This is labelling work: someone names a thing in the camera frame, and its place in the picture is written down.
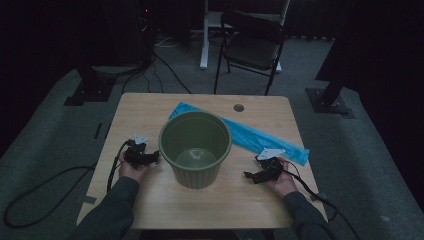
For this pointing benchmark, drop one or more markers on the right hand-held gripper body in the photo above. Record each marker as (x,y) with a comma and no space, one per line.
(271,166)

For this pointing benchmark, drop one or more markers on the person's right hand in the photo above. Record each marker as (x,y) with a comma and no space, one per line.
(286,185)

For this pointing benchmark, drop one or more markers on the person's left hand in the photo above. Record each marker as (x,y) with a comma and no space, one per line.
(131,173)

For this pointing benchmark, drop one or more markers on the small white scrap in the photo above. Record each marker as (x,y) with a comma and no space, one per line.
(385,219)

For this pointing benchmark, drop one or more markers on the black stand with base plate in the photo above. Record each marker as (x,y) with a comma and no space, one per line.
(90,90)
(328,103)

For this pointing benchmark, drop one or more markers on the black folding chair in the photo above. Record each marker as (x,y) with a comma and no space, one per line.
(253,50)

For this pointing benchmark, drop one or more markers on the grey tape piece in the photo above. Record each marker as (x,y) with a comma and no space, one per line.
(319,196)
(90,200)

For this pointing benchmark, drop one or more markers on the round grey stand base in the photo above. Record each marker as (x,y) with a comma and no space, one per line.
(113,69)

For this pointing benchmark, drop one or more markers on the green plastic trash bin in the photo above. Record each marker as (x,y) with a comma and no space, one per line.
(200,176)

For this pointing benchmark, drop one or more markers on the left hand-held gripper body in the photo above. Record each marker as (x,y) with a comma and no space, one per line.
(136,156)

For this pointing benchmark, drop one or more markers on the black floor tape strip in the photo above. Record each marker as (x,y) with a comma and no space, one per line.
(108,130)
(98,131)

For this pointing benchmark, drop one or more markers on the blue plastic trash bag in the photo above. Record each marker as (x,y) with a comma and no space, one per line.
(260,138)

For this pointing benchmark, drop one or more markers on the dark equipment with red light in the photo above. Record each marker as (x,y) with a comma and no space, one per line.
(146,30)

